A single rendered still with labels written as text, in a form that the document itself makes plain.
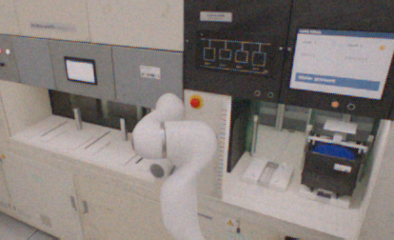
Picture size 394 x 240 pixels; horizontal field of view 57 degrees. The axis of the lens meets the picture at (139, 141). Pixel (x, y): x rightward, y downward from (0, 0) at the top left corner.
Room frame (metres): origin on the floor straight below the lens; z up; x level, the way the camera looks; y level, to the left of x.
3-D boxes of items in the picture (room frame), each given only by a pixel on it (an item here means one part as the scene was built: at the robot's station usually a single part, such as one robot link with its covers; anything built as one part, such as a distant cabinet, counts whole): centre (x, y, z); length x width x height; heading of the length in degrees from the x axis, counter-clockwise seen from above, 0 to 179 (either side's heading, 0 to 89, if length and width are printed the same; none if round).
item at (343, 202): (1.38, -0.88, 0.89); 0.22 x 0.21 x 0.04; 146
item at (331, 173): (1.38, -0.88, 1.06); 0.24 x 0.20 x 0.32; 57
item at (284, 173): (1.53, -0.66, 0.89); 0.22 x 0.21 x 0.04; 146
